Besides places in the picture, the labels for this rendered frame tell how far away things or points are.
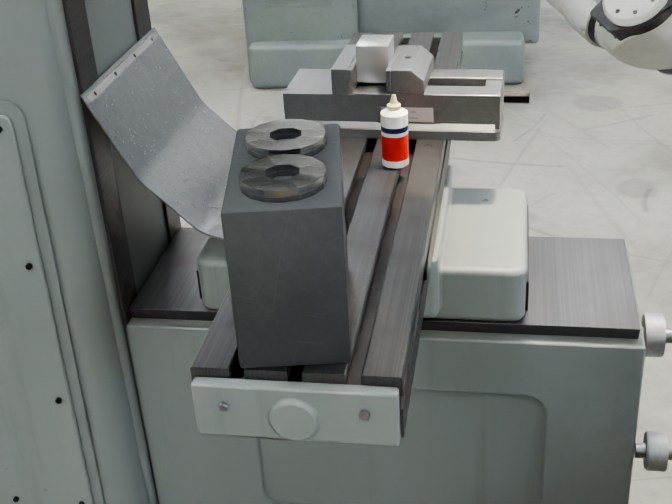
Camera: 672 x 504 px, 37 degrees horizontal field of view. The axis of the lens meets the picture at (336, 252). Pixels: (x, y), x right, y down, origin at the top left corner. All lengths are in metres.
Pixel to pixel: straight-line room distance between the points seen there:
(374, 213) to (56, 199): 0.45
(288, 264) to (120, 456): 0.78
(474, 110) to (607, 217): 1.81
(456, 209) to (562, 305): 0.23
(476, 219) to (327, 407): 0.61
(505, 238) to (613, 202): 1.94
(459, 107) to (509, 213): 0.18
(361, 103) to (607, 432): 0.63
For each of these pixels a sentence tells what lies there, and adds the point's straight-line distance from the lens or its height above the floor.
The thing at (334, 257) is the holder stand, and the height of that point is 1.03.
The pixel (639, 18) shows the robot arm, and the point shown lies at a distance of 1.11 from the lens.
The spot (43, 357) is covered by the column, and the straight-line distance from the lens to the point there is 1.62.
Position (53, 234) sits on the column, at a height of 0.87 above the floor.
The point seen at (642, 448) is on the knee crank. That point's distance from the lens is 1.63.
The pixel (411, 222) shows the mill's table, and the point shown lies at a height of 0.90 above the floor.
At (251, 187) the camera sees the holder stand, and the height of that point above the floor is 1.10.
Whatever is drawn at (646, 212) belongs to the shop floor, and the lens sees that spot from 3.41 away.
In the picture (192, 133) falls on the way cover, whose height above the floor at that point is 0.92.
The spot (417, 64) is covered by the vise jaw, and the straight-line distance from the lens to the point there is 1.61.
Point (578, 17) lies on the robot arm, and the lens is 1.20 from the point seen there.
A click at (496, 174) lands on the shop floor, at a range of 3.63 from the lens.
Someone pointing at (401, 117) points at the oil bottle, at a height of 0.98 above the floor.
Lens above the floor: 1.53
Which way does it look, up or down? 29 degrees down
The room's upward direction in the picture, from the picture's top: 4 degrees counter-clockwise
